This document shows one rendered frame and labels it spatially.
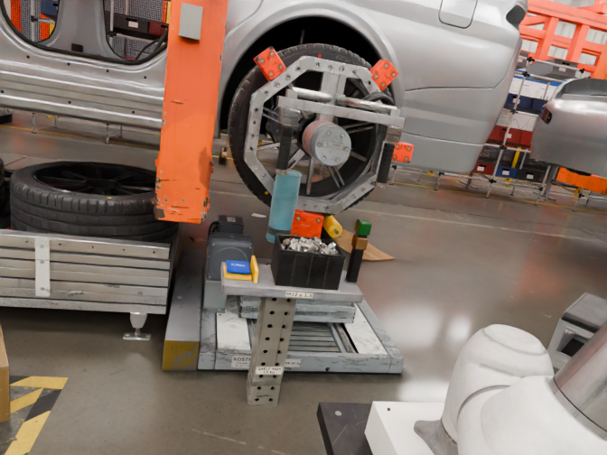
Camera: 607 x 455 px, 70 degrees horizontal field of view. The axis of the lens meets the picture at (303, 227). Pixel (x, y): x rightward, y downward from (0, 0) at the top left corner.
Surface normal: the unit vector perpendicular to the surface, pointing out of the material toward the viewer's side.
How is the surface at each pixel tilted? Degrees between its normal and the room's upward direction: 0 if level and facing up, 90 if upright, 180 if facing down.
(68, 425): 0
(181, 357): 90
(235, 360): 90
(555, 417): 40
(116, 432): 0
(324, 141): 90
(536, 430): 58
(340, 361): 90
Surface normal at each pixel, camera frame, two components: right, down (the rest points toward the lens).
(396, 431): 0.15, -0.95
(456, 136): 0.20, 0.33
